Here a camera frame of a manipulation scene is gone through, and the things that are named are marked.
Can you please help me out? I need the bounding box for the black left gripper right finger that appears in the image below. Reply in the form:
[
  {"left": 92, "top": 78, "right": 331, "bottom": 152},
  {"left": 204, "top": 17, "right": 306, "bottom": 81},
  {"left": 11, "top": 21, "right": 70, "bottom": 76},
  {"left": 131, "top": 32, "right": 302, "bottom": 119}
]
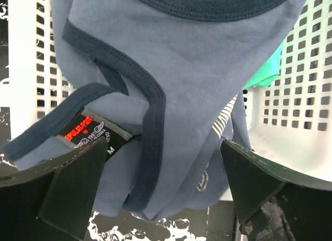
[{"left": 220, "top": 141, "right": 331, "bottom": 240}]

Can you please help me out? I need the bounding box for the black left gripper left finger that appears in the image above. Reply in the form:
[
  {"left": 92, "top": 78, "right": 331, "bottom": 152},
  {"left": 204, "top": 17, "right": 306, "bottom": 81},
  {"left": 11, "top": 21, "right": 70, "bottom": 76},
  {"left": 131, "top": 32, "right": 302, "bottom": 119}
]
[{"left": 1, "top": 137, "right": 107, "bottom": 240}]

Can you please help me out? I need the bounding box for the blue-grey tank top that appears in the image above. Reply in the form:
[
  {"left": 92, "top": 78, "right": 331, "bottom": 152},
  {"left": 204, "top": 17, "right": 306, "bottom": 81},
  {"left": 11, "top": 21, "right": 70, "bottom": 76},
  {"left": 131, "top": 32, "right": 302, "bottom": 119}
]
[{"left": 2, "top": 0, "right": 306, "bottom": 221}]

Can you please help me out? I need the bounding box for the white front laundry basket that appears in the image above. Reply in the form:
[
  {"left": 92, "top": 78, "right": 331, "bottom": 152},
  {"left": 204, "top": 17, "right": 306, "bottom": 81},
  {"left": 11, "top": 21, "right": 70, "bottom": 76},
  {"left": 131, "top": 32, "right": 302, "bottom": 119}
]
[{"left": 7, "top": 0, "right": 332, "bottom": 203}]

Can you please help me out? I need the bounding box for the green garment in basket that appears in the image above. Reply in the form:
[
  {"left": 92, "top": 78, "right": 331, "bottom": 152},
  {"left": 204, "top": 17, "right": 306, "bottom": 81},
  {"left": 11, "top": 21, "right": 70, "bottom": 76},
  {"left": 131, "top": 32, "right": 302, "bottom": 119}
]
[{"left": 243, "top": 43, "right": 283, "bottom": 90}]

